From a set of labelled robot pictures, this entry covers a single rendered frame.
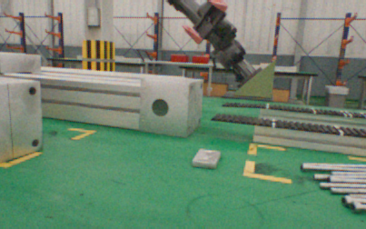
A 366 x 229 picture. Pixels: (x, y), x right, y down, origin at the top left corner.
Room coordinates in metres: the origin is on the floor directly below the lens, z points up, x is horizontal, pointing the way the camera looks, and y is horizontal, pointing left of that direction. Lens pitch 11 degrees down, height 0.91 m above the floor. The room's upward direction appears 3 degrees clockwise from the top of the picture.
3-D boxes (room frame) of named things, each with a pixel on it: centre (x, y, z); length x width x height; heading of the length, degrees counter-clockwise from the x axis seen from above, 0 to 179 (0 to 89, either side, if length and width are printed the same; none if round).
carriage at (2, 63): (0.65, 0.44, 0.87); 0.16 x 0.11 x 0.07; 73
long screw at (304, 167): (0.33, -0.21, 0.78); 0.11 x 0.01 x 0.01; 92
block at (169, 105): (0.53, 0.01, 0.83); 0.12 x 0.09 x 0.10; 163
